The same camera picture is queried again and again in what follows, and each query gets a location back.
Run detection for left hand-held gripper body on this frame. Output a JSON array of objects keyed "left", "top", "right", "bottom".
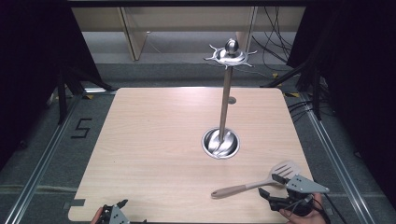
[{"left": 99, "top": 204, "right": 131, "bottom": 224}]

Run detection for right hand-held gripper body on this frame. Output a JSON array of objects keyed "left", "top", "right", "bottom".
[{"left": 266, "top": 175, "right": 331, "bottom": 217}]

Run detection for slotted spatula with beige handle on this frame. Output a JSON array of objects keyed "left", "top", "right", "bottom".
[{"left": 210, "top": 160, "right": 303, "bottom": 200}]

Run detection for steel utensil rack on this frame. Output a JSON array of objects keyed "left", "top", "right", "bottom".
[{"left": 204, "top": 37, "right": 259, "bottom": 161}]

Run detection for person's left hand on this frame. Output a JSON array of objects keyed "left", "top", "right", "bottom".
[{"left": 90, "top": 207, "right": 105, "bottom": 224}]

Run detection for person's right hand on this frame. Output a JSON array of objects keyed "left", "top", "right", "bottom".
[{"left": 278, "top": 193, "right": 328, "bottom": 224}]

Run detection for black tape numeral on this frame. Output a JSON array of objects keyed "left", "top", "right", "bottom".
[{"left": 70, "top": 118, "right": 93, "bottom": 140}]

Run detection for black metal stand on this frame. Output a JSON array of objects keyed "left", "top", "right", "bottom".
[
  {"left": 261, "top": 58, "right": 323, "bottom": 121},
  {"left": 55, "top": 65, "right": 117, "bottom": 126}
]

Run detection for black curtain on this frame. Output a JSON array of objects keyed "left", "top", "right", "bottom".
[
  {"left": 0, "top": 0, "right": 105, "bottom": 171},
  {"left": 286, "top": 0, "right": 396, "bottom": 204}
]

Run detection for light wooden cabinet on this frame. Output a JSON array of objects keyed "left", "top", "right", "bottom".
[{"left": 71, "top": 6, "right": 306, "bottom": 62}]

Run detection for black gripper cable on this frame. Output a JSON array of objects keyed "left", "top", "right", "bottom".
[{"left": 312, "top": 191, "right": 344, "bottom": 224}]

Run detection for aluminium floor rail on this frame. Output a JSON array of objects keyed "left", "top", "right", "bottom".
[
  {"left": 299, "top": 92, "right": 372, "bottom": 224},
  {"left": 3, "top": 88, "right": 118, "bottom": 224}
]

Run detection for black floor cables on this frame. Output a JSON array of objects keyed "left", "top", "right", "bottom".
[{"left": 287, "top": 98, "right": 316, "bottom": 123}]

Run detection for hanging black cable bundle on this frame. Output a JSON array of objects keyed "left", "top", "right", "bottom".
[{"left": 251, "top": 6, "right": 297, "bottom": 64}]

